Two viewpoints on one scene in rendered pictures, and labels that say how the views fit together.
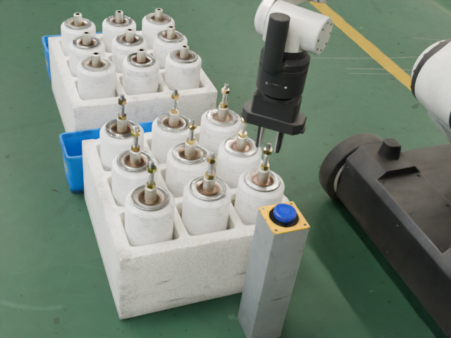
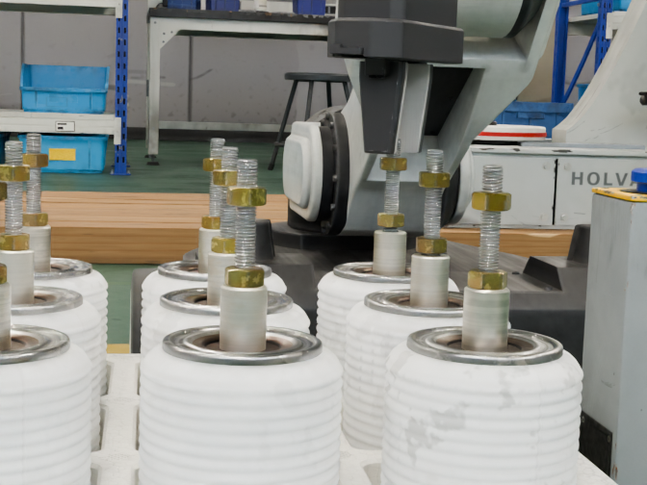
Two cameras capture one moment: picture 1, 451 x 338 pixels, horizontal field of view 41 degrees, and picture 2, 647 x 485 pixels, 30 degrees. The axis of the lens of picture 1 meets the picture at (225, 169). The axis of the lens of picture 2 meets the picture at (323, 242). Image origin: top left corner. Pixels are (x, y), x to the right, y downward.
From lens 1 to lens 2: 123 cm
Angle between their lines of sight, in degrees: 72
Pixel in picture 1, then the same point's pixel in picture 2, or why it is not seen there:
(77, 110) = not seen: outside the picture
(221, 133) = (101, 295)
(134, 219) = (565, 409)
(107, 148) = (42, 423)
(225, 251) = not seen: hidden behind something
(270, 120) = (434, 30)
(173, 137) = (94, 319)
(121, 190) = (311, 468)
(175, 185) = not seen: hidden behind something
